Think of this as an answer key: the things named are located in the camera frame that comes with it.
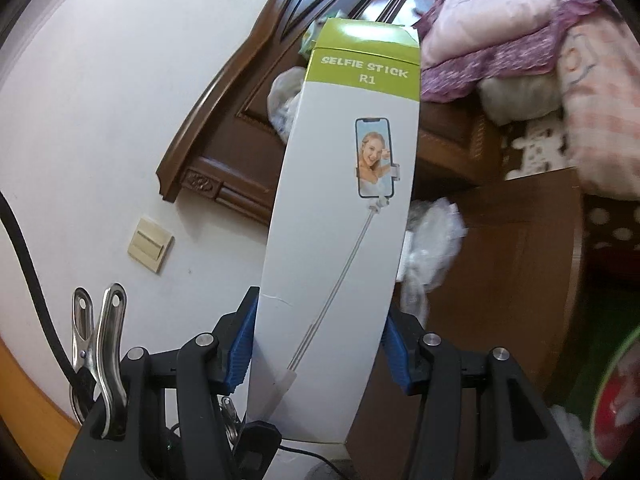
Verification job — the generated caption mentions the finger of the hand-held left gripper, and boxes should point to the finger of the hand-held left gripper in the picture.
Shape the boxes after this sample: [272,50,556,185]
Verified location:
[235,422,283,480]

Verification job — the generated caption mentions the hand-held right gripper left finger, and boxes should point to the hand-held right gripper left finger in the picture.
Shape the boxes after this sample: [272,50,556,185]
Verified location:
[60,286,260,480]

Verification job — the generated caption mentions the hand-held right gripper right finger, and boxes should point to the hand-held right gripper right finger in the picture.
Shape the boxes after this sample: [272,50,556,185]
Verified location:
[382,304,585,480]

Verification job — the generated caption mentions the white green cardboard box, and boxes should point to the white green cardboard box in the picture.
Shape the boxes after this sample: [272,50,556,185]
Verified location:
[245,17,423,446]

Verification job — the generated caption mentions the red bin with green rim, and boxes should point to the red bin with green rim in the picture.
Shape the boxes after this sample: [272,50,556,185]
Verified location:
[582,330,640,480]

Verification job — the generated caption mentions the metal spring clip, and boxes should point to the metal spring clip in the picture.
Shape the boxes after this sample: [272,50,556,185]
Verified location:
[220,396,246,448]
[70,282,128,441]

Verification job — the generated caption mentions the toilet roll in clear bag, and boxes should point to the toilet roll in clear bag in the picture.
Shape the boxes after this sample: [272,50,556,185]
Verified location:
[400,197,468,328]

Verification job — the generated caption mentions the dark wooden nightstand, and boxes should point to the dark wooden nightstand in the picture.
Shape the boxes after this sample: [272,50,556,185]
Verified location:
[345,167,586,480]

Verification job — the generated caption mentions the dark wooden headboard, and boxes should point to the dark wooden headboard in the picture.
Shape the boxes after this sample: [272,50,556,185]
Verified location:
[155,0,506,226]

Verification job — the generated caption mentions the white patterned sheet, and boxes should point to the white patterned sheet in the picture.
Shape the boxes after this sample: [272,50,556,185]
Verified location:
[502,115,581,181]

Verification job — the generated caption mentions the brown polka dot sheet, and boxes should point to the brown polka dot sheet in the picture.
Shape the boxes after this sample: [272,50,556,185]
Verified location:
[582,192,640,281]

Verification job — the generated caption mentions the white plastic bag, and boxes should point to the white plastic bag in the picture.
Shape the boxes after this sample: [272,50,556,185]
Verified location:
[267,67,307,143]

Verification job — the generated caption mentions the pale pillow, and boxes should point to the pale pillow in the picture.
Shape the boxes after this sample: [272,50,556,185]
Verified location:
[475,72,566,126]

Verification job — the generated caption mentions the pink printed quilt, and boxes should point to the pink printed quilt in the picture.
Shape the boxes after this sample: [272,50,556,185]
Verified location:
[557,10,640,201]

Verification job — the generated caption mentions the purple floral blanket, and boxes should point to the purple floral blanket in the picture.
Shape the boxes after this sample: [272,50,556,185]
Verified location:
[407,0,608,103]

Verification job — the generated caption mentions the green white packet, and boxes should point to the green white packet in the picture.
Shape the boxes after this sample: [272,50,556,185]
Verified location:
[297,10,346,58]

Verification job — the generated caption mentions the beige wall switch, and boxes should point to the beige wall switch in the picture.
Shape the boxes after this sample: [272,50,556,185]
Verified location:
[125,216,176,275]

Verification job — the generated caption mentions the black braided cable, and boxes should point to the black braided cable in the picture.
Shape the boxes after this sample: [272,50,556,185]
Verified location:
[0,192,88,396]

